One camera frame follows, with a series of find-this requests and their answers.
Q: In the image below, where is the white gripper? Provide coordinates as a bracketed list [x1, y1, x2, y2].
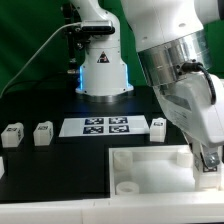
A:
[154, 73, 224, 170]

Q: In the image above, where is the white square tabletop part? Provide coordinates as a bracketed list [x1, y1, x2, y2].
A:
[108, 144, 208, 198]

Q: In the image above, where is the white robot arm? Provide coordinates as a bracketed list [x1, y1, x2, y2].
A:
[70, 0, 224, 169]

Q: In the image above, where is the white sheet with markers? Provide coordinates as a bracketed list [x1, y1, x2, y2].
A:
[59, 115, 149, 137]

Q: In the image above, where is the white block left edge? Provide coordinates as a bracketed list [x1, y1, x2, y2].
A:
[0, 157, 5, 179]

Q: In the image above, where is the green backdrop curtain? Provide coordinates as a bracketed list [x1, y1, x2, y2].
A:
[0, 0, 224, 93]

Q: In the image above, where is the white front rail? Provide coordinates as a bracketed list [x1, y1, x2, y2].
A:
[0, 191, 224, 224]

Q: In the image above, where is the black cable on table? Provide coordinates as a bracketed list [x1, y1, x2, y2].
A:
[0, 77, 81, 101]

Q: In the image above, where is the black camera stand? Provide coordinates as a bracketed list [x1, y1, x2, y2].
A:
[61, 3, 89, 75]

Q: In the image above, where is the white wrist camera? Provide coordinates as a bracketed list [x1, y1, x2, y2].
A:
[81, 20, 115, 35]

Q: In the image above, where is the grey camera cable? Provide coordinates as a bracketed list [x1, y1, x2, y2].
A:
[0, 21, 83, 98]

